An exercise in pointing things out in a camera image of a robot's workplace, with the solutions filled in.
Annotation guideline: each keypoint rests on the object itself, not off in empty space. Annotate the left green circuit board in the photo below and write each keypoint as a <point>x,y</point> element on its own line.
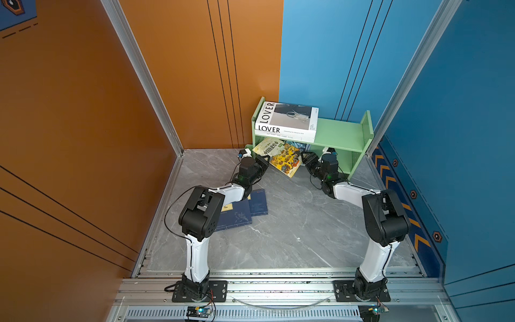
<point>199,313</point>

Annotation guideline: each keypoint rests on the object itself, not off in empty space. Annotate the dark blue circle-cover book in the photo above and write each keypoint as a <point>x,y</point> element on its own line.
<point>303,145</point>

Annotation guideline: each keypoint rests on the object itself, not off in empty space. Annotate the white book with brown pattern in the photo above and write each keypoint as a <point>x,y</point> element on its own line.
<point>287,137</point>

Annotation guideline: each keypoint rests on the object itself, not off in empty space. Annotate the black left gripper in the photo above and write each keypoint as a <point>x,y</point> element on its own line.
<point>263,166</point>

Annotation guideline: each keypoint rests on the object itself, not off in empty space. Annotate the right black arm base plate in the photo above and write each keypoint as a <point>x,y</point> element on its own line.
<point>361,291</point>

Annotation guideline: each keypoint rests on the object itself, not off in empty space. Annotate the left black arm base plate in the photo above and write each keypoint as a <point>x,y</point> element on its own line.
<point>186,292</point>

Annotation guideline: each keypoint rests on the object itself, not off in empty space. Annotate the aluminium mounting rail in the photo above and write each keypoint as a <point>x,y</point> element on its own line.
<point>286,286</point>

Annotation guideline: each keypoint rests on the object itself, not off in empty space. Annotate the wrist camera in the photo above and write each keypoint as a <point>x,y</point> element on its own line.
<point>329,150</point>
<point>244,153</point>

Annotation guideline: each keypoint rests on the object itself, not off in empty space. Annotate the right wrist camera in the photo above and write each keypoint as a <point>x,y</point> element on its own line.
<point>329,150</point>

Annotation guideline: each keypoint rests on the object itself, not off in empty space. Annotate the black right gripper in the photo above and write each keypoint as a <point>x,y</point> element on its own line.
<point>310,160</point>

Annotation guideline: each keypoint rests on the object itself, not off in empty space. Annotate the blue book under yellow book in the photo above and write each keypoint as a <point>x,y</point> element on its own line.
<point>257,203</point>

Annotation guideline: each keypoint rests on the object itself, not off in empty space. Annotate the right green circuit board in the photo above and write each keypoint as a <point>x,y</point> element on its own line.
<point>372,313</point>

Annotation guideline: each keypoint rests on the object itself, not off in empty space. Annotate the green wooden two-tier shelf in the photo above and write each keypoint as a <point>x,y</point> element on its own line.
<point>350,140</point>

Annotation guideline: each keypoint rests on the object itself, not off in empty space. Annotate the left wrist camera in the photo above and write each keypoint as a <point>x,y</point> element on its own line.
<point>244,153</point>

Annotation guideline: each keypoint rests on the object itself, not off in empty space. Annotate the yellow illustrated Chinese book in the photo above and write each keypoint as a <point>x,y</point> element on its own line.
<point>283,156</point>

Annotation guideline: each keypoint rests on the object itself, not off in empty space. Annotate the green circuit board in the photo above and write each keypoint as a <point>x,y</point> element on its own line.
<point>199,313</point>
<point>372,313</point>

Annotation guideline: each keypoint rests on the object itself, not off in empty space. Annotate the white LOVER book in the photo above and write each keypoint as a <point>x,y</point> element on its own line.
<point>287,119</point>

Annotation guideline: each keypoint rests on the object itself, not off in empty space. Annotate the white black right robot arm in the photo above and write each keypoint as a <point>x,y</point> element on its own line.
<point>386,223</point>

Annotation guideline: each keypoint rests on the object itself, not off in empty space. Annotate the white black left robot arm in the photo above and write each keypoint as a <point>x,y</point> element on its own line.
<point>200,216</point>

